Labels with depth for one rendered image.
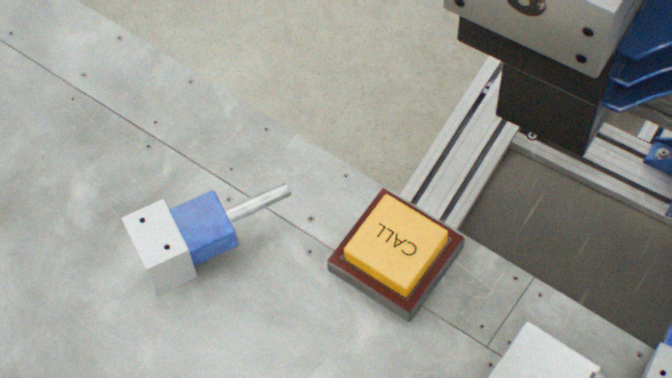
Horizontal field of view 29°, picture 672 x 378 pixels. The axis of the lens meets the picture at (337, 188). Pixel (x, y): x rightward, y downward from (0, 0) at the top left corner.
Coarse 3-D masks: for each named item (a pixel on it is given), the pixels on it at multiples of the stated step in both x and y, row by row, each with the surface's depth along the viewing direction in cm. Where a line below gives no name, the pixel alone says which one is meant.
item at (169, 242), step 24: (264, 192) 103; (288, 192) 103; (144, 216) 100; (168, 216) 100; (192, 216) 101; (216, 216) 101; (240, 216) 102; (144, 240) 99; (168, 240) 99; (192, 240) 100; (216, 240) 100; (144, 264) 98; (168, 264) 99; (192, 264) 101; (168, 288) 103
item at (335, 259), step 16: (384, 192) 104; (368, 208) 103; (416, 208) 103; (336, 256) 102; (448, 256) 101; (352, 272) 101; (432, 272) 101; (384, 288) 100; (416, 288) 100; (400, 304) 100
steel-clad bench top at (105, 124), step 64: (0, 0) 116; (64, 0) 116; (0, 64) 113; (64, 64) 113; (128, 64) 113; (0, 128) 110; (64, 128) 110; (128, 128) 110; (192, 128) 110; (256, 128) 109; (0, 192) 107; (64, 192) 107; (128, 192) 107; (192, 192) 107; (256, 192) 107; (320, 192) 106; (0, 256) 105; (64, 256) 105; (128, 256) 104; (256, 256) 104; (320, 256) 104; (0, 320) 102; (64, 320) 102; (128, 320) 102; (192, 320) 102; (256, 320) 102; (320, 320) 101; (384, 320) 101; (448, 320) 101; (512, 320) 101; (576, 320) 101
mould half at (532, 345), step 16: (528, 336) 91; (544, 336) 91; (512, 352) 90; (528, 352) 90; (544, 352) 90; (560, 352) 90; (576, 352) 90; (496, 368) 90; (512, 368) 90; (528, 368) 90; (544, 368) 90; (560, 368) 90; (576, 368) 90; (592, 368) 89
